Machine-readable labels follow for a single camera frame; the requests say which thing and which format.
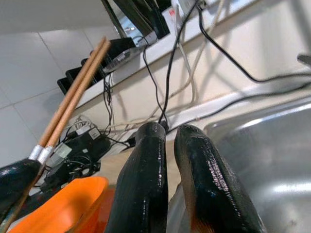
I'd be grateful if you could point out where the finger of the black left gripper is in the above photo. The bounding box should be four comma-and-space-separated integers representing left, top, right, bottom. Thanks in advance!
0, 158, 41, 220

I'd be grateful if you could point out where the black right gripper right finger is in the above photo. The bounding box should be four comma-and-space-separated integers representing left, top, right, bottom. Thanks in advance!
174, 124, 266, 233

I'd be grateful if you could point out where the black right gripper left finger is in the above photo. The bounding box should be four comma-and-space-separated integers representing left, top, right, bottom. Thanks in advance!
105, 122, 170, 233

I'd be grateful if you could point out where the orange plastic plate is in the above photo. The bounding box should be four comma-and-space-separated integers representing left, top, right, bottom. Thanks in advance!
92, 188, 116, 233

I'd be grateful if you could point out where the orange plastic bowl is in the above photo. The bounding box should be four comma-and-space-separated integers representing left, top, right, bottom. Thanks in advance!
8, 175, 109, 233

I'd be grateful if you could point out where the wooden chopstick with silver end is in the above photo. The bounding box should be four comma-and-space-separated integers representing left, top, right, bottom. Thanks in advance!
28, 35, 109, 162
3, 40, 112, 233

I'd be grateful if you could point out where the steel kitchen faucet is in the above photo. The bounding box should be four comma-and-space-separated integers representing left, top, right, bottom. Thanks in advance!
296, 53, 311, 66

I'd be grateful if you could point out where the black power strip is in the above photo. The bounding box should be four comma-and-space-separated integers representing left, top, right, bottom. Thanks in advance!
38, 155, 103, 194

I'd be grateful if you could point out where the stainless steel sink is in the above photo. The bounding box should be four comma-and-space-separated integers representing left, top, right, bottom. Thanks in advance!
167, 98, 311, 233

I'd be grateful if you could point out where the black charger with white label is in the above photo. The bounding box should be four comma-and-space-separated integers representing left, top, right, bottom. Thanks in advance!
65, 126, 112, 166

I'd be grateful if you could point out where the black slotted rack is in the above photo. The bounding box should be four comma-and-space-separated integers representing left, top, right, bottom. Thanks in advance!
57, 37, 146, 96

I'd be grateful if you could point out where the thin black cable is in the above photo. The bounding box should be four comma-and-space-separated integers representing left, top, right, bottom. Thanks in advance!
142, 36, 168, 127

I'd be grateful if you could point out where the black adapter output cable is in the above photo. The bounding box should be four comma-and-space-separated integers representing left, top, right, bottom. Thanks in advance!
167, 81, 311, 132

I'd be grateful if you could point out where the black adapter input cable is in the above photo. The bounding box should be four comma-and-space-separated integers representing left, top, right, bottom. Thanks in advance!
159, 0, 199, 127

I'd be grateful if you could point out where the thick black power cable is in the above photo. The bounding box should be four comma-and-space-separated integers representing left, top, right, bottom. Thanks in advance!
197, 0, 311, 83

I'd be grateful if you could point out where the white wall socket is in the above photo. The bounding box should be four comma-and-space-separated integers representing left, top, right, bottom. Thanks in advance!
161, 0, 207, 26

